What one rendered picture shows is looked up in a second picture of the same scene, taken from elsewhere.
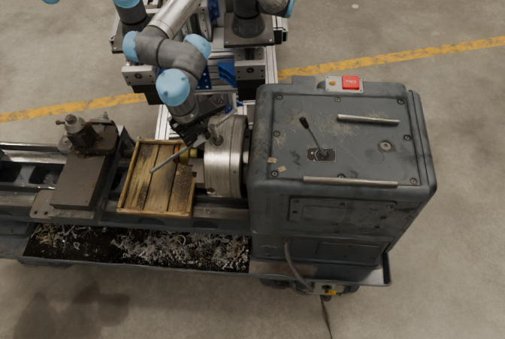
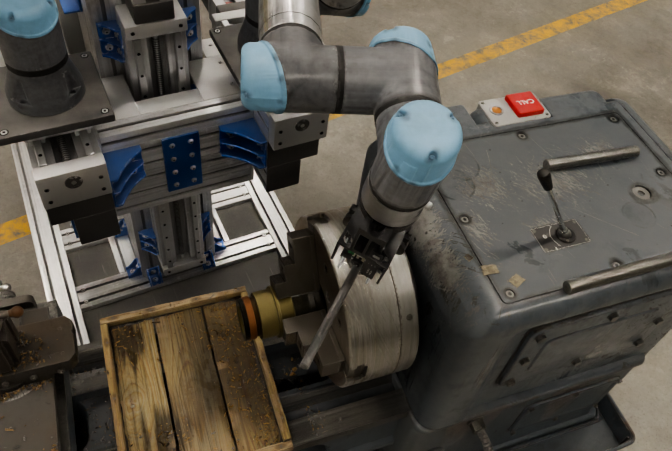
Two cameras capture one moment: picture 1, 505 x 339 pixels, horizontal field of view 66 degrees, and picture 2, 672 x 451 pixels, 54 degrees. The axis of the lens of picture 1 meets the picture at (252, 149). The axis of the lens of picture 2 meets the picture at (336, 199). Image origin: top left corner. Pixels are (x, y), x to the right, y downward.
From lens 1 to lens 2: 0.63 m
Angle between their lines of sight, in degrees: 22
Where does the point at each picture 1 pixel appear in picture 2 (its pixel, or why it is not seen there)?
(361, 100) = (557, 129)
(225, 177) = (392, 335)
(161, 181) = (194, 395)
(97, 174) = (51, 429)
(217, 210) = (336, 413)
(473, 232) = not seen: hidden behind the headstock
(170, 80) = (430, 125)
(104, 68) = not seen: outside the picture
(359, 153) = (615, 216)
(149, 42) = (314, 57)
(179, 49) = (393, 60)
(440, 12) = (441, 7)
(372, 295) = not seen: outside the picture
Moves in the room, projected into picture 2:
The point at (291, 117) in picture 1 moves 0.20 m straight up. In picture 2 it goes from (471, 183) to (504, 98)
